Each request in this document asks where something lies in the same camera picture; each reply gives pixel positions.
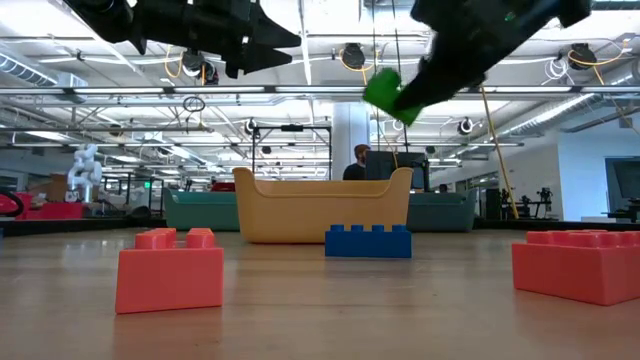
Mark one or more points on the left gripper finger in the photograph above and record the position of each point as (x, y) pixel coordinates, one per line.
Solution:
(272, 35)
(255, 59)

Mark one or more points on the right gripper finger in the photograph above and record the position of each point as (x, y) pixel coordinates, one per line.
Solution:
(425, 80)
(450, 87)

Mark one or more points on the green toy block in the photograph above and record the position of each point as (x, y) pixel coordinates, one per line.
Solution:
(382, 92)

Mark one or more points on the blue toy block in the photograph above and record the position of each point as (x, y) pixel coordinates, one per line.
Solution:
(367, 245)

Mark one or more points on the orange toy block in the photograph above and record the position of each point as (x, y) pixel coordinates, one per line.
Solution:
(575, 270)
(170, 275)

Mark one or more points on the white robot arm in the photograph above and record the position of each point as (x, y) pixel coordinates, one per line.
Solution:
(85, 172)

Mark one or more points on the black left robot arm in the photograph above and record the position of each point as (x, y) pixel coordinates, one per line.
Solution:
(100, 17)

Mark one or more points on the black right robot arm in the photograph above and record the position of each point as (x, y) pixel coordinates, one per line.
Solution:
(575, 10)

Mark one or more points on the long ceiling light strip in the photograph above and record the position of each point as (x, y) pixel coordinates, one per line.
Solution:
(220, 90)

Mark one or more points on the black computer monitor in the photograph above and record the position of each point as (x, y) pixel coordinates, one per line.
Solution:
(390, 167)

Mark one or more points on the white support column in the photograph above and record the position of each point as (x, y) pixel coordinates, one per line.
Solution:
(345, 135)

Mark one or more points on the person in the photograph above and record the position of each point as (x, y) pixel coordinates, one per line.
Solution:
(443, 188)
(356, 170)

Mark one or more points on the dark teal plastic bin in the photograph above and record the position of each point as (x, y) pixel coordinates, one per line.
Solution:
(440, 212)

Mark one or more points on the black robot station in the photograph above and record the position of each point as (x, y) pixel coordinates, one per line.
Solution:
(525, 205)

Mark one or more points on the yellow plastic bin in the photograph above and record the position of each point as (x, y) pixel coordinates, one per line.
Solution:
(300, 215)

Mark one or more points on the light teal plastic bin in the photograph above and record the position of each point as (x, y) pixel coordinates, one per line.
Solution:
(200, 212)

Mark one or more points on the brown cardboard box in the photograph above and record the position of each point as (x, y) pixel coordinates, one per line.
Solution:
(57, 187)

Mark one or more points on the red machine base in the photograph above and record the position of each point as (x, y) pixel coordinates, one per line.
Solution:
(50, 211)

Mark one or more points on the silver ventilation duct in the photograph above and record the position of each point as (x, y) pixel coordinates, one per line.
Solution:
(25, 70)

